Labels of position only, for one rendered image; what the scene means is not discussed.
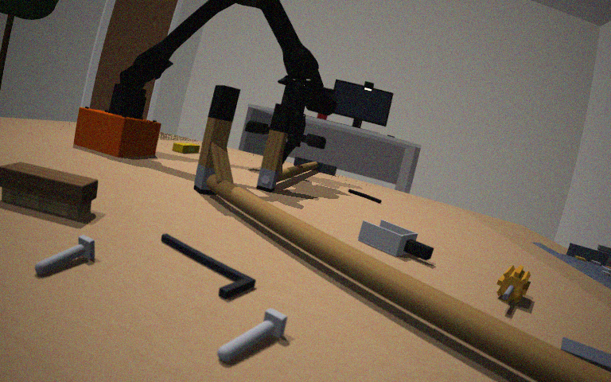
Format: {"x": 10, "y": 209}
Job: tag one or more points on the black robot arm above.
{"x": 129, "y": 96}

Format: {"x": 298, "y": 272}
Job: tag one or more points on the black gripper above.
{"x": 293, "y": 140}

